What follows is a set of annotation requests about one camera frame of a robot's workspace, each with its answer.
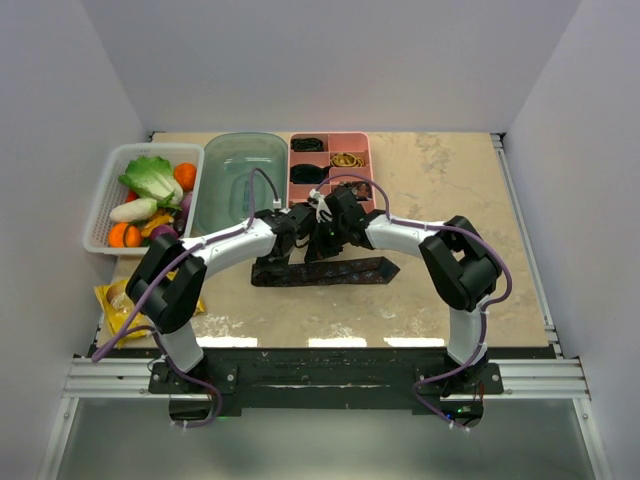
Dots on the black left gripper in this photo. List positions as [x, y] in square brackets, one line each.
[263, 263]

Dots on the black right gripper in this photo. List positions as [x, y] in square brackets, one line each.
[318, 249]

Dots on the brown floral necktie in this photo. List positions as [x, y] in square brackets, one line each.
[364, 271]

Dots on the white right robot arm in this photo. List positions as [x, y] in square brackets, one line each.
[463, 269]

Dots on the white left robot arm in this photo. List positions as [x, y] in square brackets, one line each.
[167, 283]

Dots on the dark patterned rolled tie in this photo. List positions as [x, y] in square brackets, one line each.
[362, 190]

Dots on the teal plastic container lid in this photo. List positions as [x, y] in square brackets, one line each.
[239, 167]

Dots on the black rolled belt middle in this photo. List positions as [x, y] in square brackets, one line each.
[308, 174]

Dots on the pink divided organizer tray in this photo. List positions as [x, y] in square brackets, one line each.
[325, 161]

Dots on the yellow rolled tie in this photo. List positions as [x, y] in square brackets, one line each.
[346, 160]

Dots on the black rolled tie top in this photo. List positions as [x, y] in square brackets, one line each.
[307, 144]

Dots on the purple toy eggplant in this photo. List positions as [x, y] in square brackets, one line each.
[181, 216]

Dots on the yellow toy pepper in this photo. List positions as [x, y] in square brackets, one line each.
[161, 217]

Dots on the orange toy fruit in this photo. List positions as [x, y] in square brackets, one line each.
[185, 175]

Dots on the purple toy onion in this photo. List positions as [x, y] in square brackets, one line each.
[162, 234]

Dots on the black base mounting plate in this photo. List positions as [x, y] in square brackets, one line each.
[419, 380]

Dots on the toy cabbage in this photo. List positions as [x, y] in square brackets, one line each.
[152, 177]

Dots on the white toy radish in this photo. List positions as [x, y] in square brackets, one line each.
[133, 211]

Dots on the orange toy pumpkin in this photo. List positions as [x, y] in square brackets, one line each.
[124, 235]

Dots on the yellow chips bag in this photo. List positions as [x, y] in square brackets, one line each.
[116, 307]

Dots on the white plastic basket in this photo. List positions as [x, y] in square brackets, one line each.
[111, 193]

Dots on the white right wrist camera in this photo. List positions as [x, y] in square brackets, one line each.
[318, 201]

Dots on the aluminium frame rail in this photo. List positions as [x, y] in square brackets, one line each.
[540, 427]

